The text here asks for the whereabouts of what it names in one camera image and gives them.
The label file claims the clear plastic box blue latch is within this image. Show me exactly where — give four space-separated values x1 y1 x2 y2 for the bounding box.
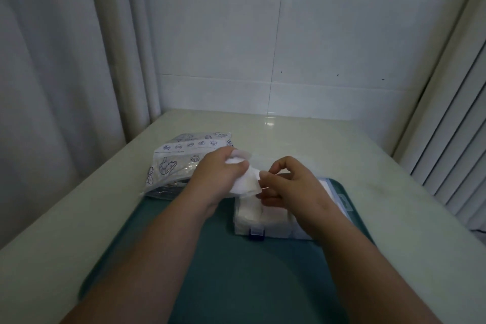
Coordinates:
232 154 356 241

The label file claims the printed plastic package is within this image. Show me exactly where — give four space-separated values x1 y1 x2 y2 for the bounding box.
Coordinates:
140 131 234 200

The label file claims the white slatted radiator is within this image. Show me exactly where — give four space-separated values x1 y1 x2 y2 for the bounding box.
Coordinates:
392 0 486 233

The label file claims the white cotton pad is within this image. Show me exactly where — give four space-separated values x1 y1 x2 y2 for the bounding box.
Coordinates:
225 149 266 199

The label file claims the stack of white pads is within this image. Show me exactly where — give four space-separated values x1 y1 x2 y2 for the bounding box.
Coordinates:
235 197 300 230

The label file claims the person's right hand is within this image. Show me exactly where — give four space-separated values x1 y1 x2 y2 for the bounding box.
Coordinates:
258 156 336 232

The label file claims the dark green tray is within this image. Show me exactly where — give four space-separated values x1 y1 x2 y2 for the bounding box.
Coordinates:
78 177 377 324

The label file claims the person's left hand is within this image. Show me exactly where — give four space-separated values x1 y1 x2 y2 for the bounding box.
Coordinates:
187 146 250 219

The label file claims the person's right forearm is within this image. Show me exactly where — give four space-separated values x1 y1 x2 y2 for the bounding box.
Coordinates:
300 202 443 324

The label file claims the white curtain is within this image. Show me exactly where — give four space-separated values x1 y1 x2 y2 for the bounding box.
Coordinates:
0 0 163 250

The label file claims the person's left forearm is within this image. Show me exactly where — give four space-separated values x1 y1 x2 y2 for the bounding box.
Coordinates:
57 198 225 324

